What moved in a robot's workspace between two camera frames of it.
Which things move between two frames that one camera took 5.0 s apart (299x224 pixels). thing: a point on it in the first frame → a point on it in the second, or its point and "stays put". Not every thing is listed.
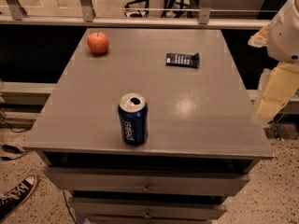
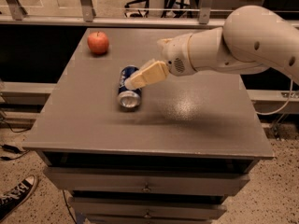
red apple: (97, 43) stays put
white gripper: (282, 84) → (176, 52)
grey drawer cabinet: (204, 136) stays put
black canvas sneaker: (11, 201) stays put
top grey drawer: (147, 181) stays put
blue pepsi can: (133, 112) → (127, 98)
